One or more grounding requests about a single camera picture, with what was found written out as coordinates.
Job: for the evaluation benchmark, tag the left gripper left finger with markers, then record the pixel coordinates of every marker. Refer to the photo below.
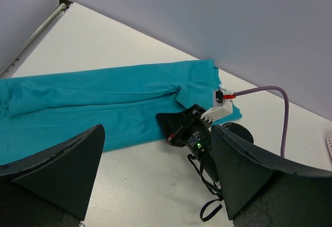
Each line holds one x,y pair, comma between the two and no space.
55,183

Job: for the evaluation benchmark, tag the aluminium rail frame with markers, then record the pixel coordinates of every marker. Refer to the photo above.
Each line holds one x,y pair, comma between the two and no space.
34,40

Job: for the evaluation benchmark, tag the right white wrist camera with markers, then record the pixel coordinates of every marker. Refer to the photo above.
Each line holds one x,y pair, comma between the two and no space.
222,105

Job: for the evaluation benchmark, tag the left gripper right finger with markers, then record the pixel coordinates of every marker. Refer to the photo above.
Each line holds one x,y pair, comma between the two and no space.
258,185

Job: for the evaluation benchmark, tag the teal t-shirt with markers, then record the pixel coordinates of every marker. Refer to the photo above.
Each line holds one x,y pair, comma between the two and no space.
38,112

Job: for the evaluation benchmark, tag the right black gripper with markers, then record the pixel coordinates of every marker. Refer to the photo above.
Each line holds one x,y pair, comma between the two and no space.
186,128

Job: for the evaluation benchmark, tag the white perforated plastic basket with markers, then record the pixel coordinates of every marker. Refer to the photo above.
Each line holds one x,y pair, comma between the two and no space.
329,144

